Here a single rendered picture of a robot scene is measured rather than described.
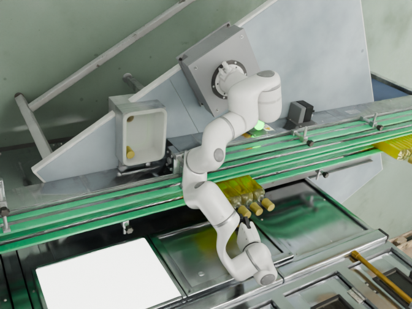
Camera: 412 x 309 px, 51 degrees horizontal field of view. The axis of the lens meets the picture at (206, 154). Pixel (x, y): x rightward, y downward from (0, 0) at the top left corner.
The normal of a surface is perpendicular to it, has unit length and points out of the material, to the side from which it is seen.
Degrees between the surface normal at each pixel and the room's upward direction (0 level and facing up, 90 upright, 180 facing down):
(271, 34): 0
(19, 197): 90
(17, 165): 90
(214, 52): 5
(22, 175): 90
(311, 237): 91
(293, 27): 0
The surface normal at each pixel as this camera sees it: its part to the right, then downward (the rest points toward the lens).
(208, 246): 0.11, -0.86
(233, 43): 0.44, 0.45
